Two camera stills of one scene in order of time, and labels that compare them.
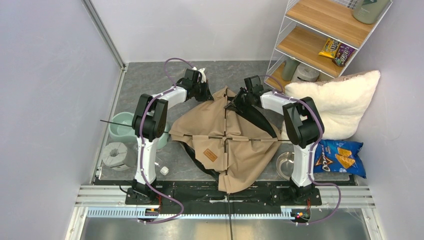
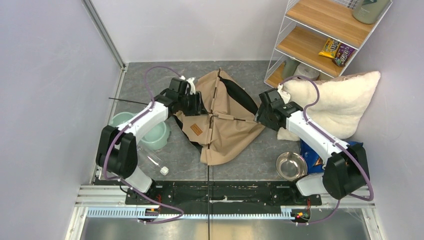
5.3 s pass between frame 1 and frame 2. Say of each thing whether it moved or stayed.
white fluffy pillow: stayed
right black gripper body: moved
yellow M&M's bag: stayed
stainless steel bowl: stayed
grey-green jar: stayed
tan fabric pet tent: moved
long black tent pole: moved
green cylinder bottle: stayed
